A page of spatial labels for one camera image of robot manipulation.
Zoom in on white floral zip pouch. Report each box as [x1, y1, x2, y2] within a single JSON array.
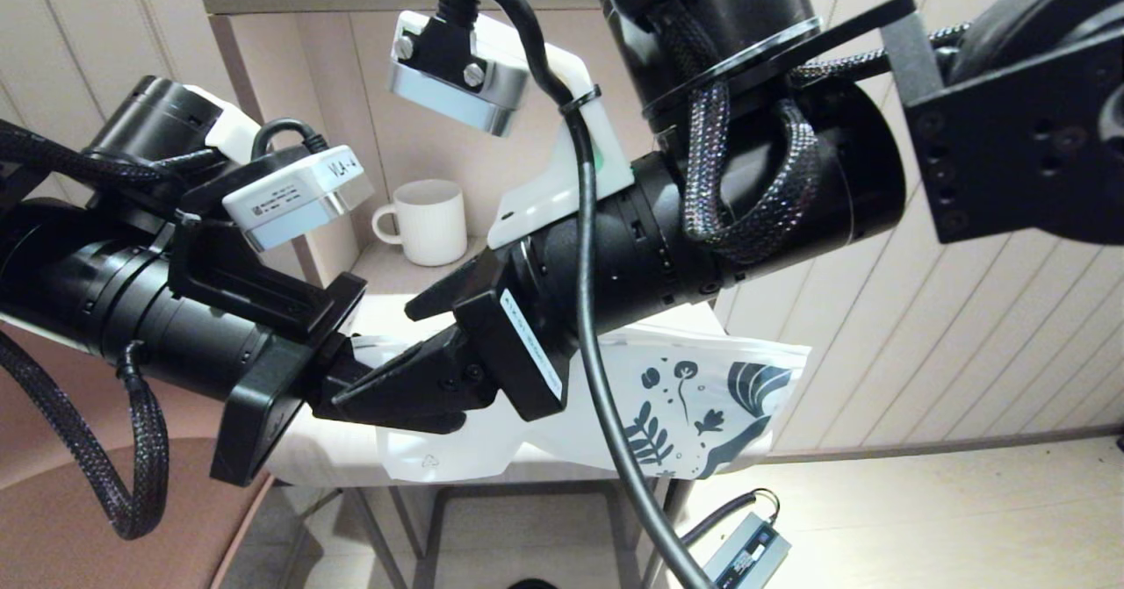
[[351, 321, 813, 485]]

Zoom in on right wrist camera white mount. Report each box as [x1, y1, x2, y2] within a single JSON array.
[[388, 10, 635, 250]]

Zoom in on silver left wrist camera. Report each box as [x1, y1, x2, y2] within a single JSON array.
[[222, 146, 374, 252]]

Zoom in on black left camera cable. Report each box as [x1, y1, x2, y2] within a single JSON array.
[[250, 118, 331, 160]]

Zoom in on arm braided cable sleeve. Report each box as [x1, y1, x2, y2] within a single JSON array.
[[650, 5, 967, 265], [0, 119, 205, 540]]

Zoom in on pink-brown upholstered chair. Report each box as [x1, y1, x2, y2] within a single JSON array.
[[0, 212, 277, 589]]

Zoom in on right arm braided cable sleeve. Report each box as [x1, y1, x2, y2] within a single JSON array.
[[650, 5, 967, 265]]

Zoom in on grey power adapter box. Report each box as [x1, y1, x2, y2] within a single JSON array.
[[702, 514, 791, 589]]

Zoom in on brown skirting board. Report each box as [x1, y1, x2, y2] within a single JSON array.
[[773, 427, 1124, 465]]

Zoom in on left arm braided cable sleeve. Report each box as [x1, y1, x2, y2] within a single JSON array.
[[0, 119, 205, 540]]

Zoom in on white ribbed ceramic mug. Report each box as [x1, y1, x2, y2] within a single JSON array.
[[372, 179, 468, 267]]

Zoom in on beige wooden desk with hutch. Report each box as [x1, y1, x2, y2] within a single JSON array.
[[193, 0, 815, 589]]

